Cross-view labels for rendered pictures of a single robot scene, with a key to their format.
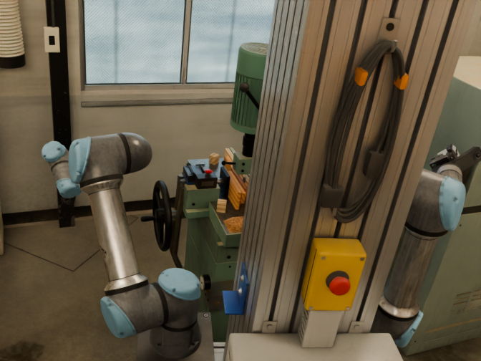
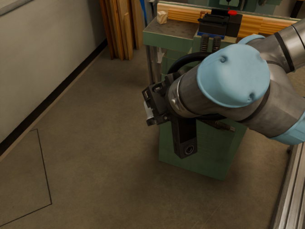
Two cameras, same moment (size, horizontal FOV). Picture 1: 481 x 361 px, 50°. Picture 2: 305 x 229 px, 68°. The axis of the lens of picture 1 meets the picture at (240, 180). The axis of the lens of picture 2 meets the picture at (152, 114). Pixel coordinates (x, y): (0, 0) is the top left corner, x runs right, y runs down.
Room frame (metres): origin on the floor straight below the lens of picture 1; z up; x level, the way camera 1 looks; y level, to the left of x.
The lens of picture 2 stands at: (1.46, 0.88, 1.31)
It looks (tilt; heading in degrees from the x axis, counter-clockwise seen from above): 45 degrees down; 313
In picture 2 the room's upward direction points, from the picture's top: straight up
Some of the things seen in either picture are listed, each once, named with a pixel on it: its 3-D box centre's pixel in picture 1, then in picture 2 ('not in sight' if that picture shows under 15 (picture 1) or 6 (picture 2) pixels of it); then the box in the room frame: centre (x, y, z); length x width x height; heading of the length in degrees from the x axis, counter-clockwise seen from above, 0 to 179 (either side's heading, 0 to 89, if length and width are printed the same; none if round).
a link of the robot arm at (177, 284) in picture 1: (176, 296); not in sight; (1.10, 0.13, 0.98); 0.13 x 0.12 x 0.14; 127
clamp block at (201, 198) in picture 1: (198, 190); (214, 43); (1.82, 0.16, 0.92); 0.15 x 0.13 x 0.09; 22
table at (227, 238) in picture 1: (217, 198); (216, 44); (1.85, 0.09, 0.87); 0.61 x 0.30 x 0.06; 22
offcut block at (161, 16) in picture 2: (214, 158); (161, 17); (2.10, 0.13, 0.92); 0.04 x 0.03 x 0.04; 155
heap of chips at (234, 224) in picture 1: (242, 221); not in sight; (1.63, -0.03, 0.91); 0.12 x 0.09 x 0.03; 112
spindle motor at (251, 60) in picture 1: (257, 89); not in sight; (1.88, -0.02, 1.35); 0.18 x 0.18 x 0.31
